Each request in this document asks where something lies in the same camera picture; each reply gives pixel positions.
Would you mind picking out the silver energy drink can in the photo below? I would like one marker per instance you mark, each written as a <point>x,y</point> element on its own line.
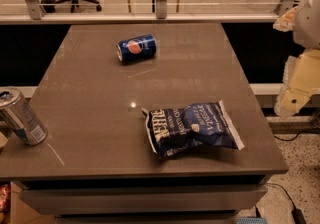
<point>20,117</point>

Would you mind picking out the red snack package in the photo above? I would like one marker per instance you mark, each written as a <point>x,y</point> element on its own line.
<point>5,196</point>

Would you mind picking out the blue pepsi can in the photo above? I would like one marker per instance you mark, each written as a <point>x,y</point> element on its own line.
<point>133,49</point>

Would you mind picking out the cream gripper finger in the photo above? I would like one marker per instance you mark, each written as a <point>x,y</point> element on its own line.
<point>301,80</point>
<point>285,23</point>

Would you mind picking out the cardboard box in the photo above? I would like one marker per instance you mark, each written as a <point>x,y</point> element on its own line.
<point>21,213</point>

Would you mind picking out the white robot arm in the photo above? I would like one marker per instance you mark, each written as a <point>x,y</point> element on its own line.
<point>306,30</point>

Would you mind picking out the blue chip bag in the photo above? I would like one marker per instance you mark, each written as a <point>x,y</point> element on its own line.
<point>174,130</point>

